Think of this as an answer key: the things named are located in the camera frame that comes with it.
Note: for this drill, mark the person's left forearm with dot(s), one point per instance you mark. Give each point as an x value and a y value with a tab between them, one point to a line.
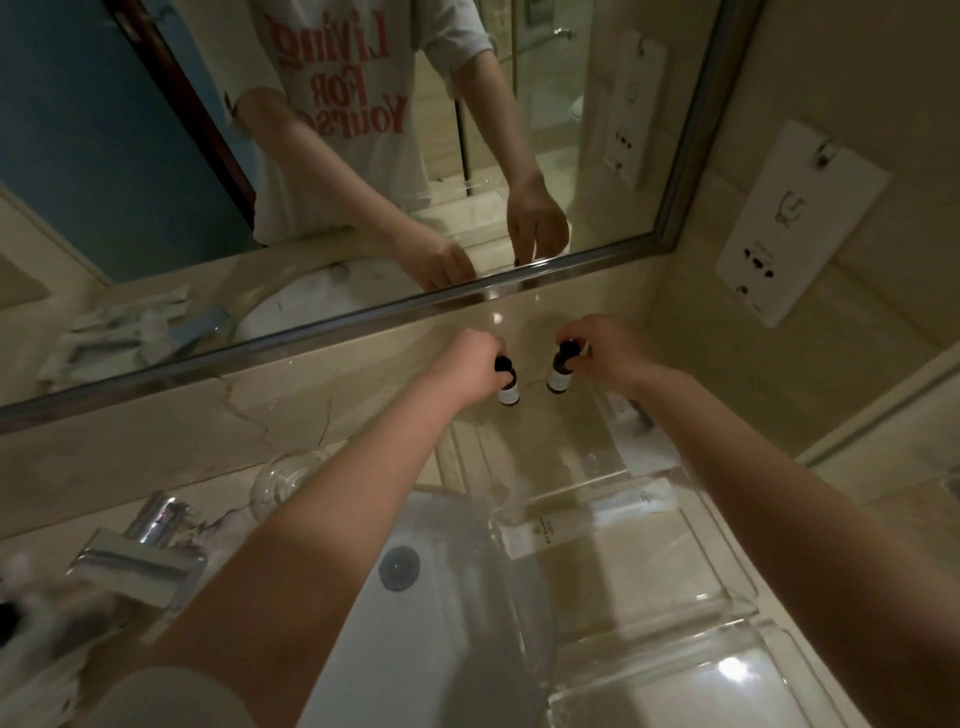
315	570

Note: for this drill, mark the metal framed wall mirror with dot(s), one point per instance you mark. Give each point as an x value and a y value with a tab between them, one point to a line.
75	150

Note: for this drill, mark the person's left hand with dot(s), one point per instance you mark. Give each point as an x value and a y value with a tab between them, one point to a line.
469	367

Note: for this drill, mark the person's right hand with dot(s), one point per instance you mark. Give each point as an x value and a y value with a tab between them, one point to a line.
615	352

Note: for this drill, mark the white wall socket panel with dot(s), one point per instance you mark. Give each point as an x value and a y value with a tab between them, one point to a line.
802	225

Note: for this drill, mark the white sink basin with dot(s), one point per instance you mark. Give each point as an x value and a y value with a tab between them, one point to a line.
435	652

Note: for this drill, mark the pile of white amenity packets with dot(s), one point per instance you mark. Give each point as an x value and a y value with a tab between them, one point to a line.
45	675

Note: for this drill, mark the chrome faucet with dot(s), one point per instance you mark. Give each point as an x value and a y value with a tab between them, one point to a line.
142	555

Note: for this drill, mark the white toothpaste tube packet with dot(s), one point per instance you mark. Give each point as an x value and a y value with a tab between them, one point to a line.
577	521

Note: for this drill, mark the clear acrylic tray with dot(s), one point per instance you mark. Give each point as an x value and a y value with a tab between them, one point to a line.
540	450
637	585
675	690

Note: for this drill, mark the round sink drain stopper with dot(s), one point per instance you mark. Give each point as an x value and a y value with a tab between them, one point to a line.
399	568

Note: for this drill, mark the clear glass dish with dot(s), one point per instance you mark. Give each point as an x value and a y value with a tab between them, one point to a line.
281	476

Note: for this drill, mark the person's right forearm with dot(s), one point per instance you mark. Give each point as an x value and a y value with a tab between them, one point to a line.
787	510

